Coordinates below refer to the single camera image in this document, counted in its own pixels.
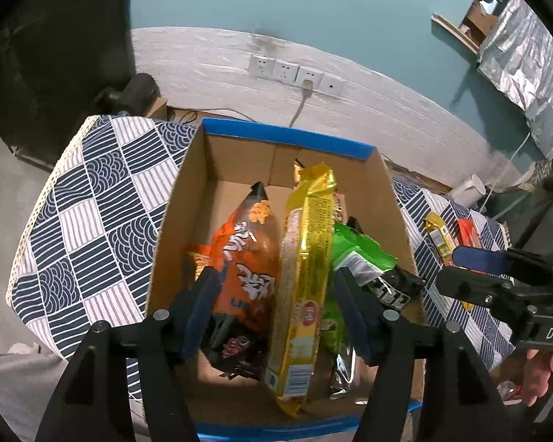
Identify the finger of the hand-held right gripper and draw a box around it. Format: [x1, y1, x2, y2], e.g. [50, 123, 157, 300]
[452, 245, 553, 281]
[435, 264, 553, 314]

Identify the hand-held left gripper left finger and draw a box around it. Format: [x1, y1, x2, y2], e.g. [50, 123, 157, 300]
[34, 266, 222, 442]

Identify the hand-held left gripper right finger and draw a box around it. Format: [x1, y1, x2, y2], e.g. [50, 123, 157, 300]
[334, 266, 508, 442]

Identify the small orange snack packet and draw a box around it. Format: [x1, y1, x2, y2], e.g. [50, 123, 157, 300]
[184, 244, 215, 281]

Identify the black packet with red print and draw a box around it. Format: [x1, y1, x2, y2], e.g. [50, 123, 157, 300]
[200, 313, 270, 380]

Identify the large orange chip bag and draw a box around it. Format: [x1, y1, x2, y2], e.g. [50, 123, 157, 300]
[209, 182, 282, 332]

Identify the long yellow biscuit packet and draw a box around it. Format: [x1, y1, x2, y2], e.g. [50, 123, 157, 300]
[264, 162, 339, 417]

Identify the silver foil snack packet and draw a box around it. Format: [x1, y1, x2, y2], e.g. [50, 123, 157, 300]
[328, 345, 358, 400]

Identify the green snack bag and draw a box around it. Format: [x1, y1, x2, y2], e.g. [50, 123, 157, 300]
[320, 221, 399, 355]

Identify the blue cardboard box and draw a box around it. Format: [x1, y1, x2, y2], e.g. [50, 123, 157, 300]
[143, 117, 427, 440]

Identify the person's right hand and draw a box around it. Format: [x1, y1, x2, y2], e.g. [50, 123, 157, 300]
[518, 347, 553, 408]

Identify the red snack packet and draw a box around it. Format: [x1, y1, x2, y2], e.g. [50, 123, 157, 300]
[456, 218, 482, 248]

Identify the small yellow snack packet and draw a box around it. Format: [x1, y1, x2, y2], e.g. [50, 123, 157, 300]
[423, 213, 457, 259]

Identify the white cup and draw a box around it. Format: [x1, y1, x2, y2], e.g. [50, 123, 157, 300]
[449, 174, 487, 206]

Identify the navy white patterned tablecloth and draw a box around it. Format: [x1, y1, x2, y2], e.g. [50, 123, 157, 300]
[7, 115, 512, 392]

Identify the silver foil sheet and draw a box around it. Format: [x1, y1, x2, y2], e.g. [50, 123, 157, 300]
[477, 0, 553, 157]

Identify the white cord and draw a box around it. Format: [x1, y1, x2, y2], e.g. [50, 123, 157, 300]
[484, 131, 532, 208]

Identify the white wall socket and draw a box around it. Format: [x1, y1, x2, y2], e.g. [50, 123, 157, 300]
[320, 74, 346, 98]
[297, 65, 322, 90]
[249, 54, 274, 79]
[273, 60, 299, 84]

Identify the wooden frame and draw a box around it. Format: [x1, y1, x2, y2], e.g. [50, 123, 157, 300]
[431, 11, 482, 56]

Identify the beige plug with cable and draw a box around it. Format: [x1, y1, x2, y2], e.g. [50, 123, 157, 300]
[288, 79, 314, 129]

